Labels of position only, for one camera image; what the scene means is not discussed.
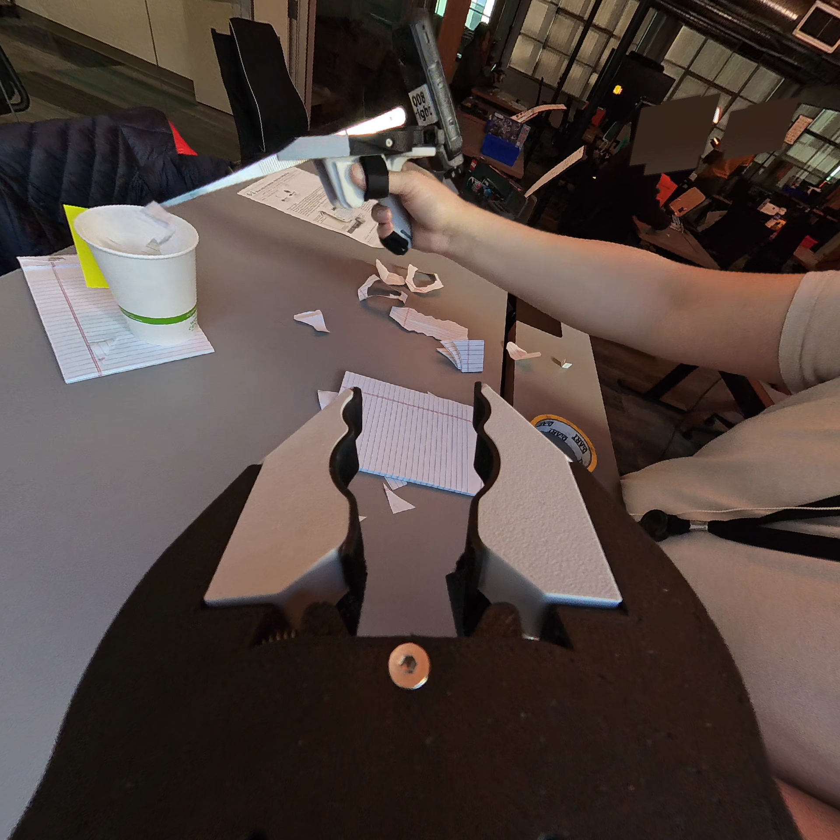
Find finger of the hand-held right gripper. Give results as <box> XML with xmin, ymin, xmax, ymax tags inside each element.
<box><xmin>343</xmin><ymin>106</ymin><xmax>409</xmax><ymax>137</ymax></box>
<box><xmin>277</xmin><ymin>133</ymin><xmax>391</xmax><ymax>164</ymax></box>

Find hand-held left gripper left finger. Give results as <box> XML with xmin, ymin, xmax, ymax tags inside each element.
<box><xmin>203</xmin><ymin>387</ymin><xmax>366</xmax><ymax>616</ymax></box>

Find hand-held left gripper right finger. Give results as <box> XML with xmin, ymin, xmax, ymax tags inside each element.
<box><xmin>446</xmin><ymin>382</ymin><xmax>623</xmax><ymax>639</ymax></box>

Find yellow masking tape roll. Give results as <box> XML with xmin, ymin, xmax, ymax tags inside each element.
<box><xmin>530</xmin><ymin>413</ymin><xmax>598</xmax><ymax>473</ymax></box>

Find long metal tweezers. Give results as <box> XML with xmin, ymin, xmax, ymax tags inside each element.
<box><xmin>159</xmin><ymin>131</ymin><xmax>349</xmax><ymax>210</ymax></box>

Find tiny white paper scrap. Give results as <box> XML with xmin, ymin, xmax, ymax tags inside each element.
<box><xmin>144</xmin><ymin>201</ymin><xmax>177</xmax><ymax>245</ymax></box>

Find white green paper cup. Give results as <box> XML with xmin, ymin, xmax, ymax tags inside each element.
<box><xmin>73</xmin><ymin>205</ymin><xmax>200</xmax><ymax>347</ymax></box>

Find person's right forearm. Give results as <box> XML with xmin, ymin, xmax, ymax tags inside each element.
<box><xmin>453</xmin><ymin>197</ymin><xmax>805</xmax><ymax>385</ymax></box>

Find grey desk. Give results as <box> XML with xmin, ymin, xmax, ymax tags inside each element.
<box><xmin>0</xmin><ymin>164</ymin><xmax>621</xmax><ymax>821</ymax></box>

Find person's right hand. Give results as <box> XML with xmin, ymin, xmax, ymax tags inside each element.
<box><xmin>350</xmin><ymin>161</ymin><xmax>475</xmax><ymax>255</ymax></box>

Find printed instruction sheet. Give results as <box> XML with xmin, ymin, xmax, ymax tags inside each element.
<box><xmin>238</xmin><ymin>167</ymin><xmax>388</xmax><ymax>249</ymax></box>

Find blue box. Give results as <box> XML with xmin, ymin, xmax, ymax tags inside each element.
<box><xmin>482</xmin><ymin>112</ymin><xmax>532</xmax><ymax>165</ymax></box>

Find black chair back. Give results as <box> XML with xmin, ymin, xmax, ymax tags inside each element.
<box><xmin>211</xmin><ymin>17</ymin><xmax>309</xmax><ymax>165</ymax></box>

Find black desktop device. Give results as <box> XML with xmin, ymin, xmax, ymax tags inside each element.
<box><xmin>459</xmin><ymin>164</ymin><xmax>532</xmax><ymax>214</ymax></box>

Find black badge reel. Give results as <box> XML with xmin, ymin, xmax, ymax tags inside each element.
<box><xmin>640</xmin><ymin>511</ymin><xmax>691</xmax><ymax>542</ymax></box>

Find lined notepad printed label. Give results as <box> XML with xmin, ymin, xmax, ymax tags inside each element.
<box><xmin>340</xmin><ymin>371</ymin><xmax>488</xmax><ymax>497</ymax></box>

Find scattered lined paper scraps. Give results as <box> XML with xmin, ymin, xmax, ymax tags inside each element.
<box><xmin>293</xmin><ymin>259</ymin><xmax>574</xmax><ymax>526</ymax></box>

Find dark puffer jacket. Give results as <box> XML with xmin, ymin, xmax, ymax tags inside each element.
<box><xmin>0</xmin><ymin>108</ymin><xmax>231</xmax><ymax>273</ymax></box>

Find yellow card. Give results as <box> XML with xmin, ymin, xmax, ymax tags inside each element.
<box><xmin>63</xmin><ymin>205</ymin><xmax>110</xmax><ymax>288</ymax></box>

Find lined notepad brown backing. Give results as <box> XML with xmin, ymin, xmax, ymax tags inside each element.
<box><xmin>17</xmin><ymin>252</ymin><xmax>215</xmax><ymax>385</ymax></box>

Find grid window wall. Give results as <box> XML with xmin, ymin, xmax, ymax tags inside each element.
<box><xmin>472</xmin><ymin>0</ymin><xmax>840</xmax><ymax>185</ymax></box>

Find thin white cord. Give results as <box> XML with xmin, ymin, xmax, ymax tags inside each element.
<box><xmin>630</xmin><ymin>502</ymin><xmax>837</xmax><ymax>522</ymax></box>

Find black chest strap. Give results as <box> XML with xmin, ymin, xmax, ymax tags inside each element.
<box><xmin>689</xmin><ymin>495</ymin><xmax>840</xmax><ymax>562</ymax></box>

